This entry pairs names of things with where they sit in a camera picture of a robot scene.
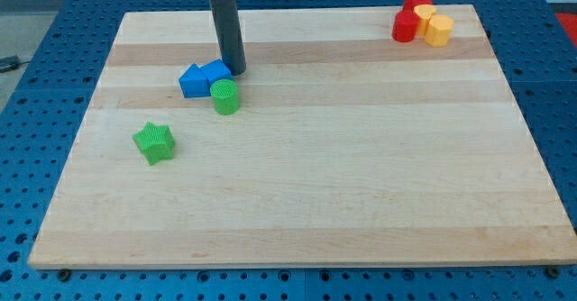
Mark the red object at edge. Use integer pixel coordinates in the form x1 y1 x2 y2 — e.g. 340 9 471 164
555 13 577 46

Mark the light wooden board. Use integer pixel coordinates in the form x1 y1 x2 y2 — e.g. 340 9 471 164
29 5 576 269

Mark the black cable on floor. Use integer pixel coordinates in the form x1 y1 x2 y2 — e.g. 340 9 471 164
0 55 31 74

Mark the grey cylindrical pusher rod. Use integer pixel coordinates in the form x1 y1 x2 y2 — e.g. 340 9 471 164
209 0 246 76

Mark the yellow hexagon block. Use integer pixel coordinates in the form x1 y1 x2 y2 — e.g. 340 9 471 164
425 14 454 47

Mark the green cylinder block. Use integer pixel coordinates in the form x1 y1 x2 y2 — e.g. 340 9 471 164
210 79 240 115

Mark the green star block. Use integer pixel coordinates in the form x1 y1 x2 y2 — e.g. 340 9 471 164
133 122 176 166

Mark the blue cube block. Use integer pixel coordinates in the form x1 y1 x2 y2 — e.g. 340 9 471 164
200 59 232 86

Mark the red cylinder block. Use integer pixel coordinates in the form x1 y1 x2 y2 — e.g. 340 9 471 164
392 10 420 42

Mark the blue pentagon block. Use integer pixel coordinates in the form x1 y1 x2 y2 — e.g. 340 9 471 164
179 64 210 98

